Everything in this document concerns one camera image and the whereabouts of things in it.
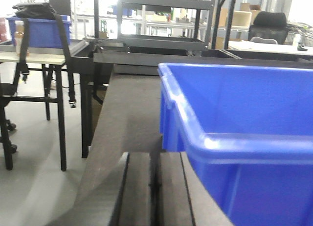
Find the black conveyor belt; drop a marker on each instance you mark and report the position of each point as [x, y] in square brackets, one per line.
[128, 179]

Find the small blue bin on table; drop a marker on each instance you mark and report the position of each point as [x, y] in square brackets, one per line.
[44, 33]

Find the cardboard box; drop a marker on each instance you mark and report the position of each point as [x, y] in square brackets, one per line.
[242, 18]

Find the black backpack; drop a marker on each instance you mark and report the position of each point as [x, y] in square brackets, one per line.
[26, 11]

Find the black metal shelf cart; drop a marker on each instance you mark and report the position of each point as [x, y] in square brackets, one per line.
[167, 24]

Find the black headrest office chair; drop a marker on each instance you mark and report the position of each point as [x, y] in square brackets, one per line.
[269, 25]

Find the large blue plastic bin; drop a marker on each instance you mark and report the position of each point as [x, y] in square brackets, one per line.
[248, 134]

